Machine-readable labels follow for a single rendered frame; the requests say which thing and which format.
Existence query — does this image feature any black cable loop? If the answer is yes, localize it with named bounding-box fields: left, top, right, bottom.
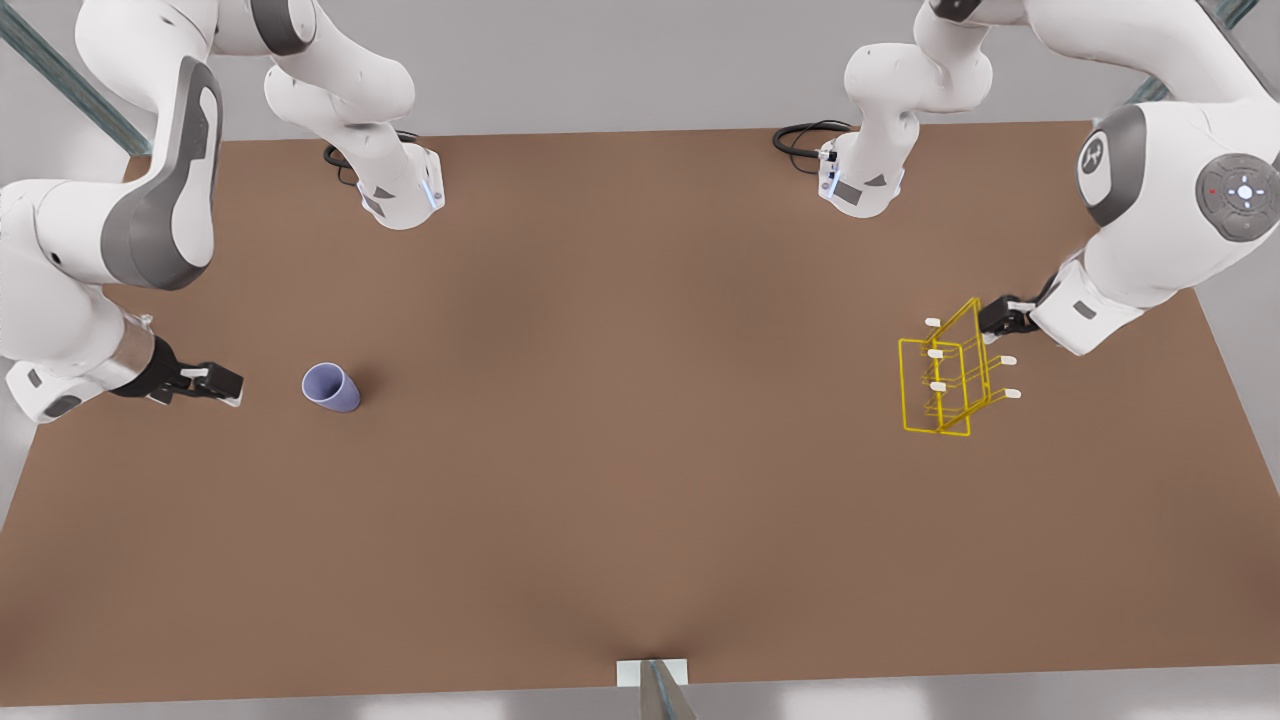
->
left=322, top=129, right=422, bottom=188
left=771, top=119, right=857, bottom=177

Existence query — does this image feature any white post foot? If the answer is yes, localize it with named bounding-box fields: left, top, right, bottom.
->
left=616, top=659, right=690, bottom=689

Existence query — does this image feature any purple cup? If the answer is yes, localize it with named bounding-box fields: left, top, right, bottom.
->
left=302, top=362, right=362, bottom=414

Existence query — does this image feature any silver frame post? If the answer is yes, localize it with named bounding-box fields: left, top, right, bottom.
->
left=0, top=3, right=153, bottom=158
left=639, top=659, right=699, bottom=720
left=1124, top=0, right=1261, bottom=107

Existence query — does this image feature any yellow wire cup holder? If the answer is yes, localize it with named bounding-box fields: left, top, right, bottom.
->
left=897, top=296, right=1023, bottom=439

